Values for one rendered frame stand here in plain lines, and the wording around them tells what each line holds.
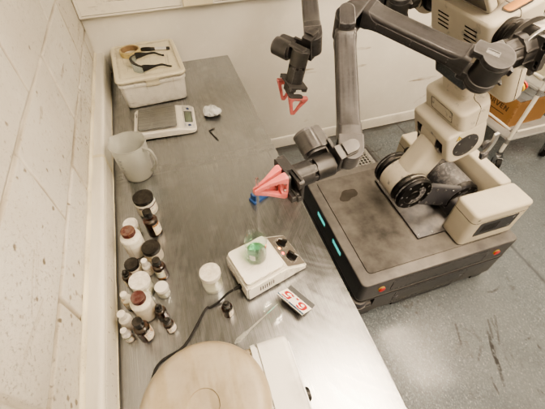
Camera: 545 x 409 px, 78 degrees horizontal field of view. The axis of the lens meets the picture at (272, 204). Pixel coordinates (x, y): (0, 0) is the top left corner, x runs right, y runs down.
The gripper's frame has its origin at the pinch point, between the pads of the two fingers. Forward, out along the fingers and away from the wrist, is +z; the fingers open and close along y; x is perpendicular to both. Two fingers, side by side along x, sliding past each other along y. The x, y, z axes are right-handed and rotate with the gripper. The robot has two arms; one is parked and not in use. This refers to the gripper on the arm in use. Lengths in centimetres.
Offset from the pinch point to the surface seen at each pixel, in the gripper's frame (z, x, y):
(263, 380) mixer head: 18, -26, 41
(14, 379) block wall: 49, 2, 17
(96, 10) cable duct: 15, 4, -139
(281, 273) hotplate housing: -3.4, 29.3, 6.8
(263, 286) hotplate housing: 2.7, 30.7, 7.3
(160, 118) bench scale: 7, 31, -83
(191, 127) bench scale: -4, 33, -75
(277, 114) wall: -75, 82, -128
